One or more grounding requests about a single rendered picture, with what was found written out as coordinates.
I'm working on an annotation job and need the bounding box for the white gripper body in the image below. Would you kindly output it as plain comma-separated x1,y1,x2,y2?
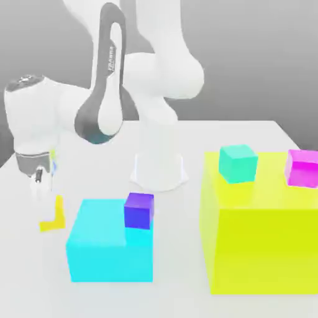
29,175,57,223

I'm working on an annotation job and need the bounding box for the small yellow cube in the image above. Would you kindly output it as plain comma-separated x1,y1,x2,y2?
39,194,66,234

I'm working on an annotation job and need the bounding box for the small purple cube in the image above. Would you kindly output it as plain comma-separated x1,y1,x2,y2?
123,192,155,230

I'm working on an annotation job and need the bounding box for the small teal cube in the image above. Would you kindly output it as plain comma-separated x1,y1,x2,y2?
218,144,260,185

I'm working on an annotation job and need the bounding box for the small magenta cube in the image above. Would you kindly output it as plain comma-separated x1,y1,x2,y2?
284,148,318,189

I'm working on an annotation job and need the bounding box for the large cyan box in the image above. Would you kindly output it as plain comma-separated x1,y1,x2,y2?
65,198,155,284

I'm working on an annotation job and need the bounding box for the large yellow-green box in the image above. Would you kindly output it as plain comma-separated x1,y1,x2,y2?
199,151,318,296

